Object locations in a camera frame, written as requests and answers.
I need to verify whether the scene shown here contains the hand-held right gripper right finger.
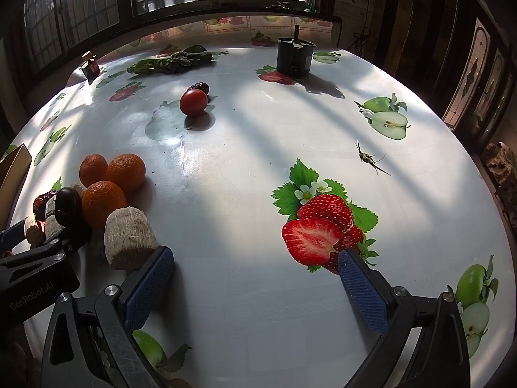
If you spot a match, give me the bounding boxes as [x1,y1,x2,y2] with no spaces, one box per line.
[337,248,471,388]

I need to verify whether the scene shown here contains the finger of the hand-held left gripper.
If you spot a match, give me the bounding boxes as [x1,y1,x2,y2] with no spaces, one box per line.
[0,219,28,251]
[0,225,93,272]

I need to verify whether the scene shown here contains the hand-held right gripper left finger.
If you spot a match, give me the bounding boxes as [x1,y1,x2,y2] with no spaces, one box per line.
[40,246,175,388]

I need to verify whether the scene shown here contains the beige sugarcane piece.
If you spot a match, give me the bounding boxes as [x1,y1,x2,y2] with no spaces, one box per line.
[44,198,65,241]

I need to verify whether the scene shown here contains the beige loofah chunk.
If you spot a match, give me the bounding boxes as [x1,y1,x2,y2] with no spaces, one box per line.
[104,206,159,271]

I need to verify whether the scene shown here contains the brown cardboard box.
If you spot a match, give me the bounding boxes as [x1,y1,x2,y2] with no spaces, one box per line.
[0,143,33,227]

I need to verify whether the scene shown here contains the small orange tangerine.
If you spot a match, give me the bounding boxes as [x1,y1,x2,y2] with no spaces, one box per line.
[79,154,109,189]

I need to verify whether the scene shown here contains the fruit print tablecloth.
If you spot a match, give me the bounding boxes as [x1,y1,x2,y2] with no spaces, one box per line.
[0,15,510,388]

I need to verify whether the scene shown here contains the small dark glass bottle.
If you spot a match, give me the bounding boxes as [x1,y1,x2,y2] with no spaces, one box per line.
[81,51,100,81]

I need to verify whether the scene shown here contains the red tomato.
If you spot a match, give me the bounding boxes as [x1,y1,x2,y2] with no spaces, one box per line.
[179,89,208,117]

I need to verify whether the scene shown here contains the gnarled brown wood piece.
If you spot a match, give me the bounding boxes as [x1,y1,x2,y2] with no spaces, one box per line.
[485,142,517,231]

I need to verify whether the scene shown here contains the green leafy vegetable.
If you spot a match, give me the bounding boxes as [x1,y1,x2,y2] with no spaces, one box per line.
[126,45,214,75]

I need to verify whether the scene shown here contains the wooden stained glass door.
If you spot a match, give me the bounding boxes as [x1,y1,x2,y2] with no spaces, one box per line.
[442,16,513,146]

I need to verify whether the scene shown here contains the black cylindrical container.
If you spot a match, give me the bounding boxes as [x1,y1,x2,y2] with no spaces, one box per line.
[276,25,315,79]

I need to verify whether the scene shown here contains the black wall cable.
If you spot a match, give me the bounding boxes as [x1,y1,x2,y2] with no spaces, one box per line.
[351,0,376,53]

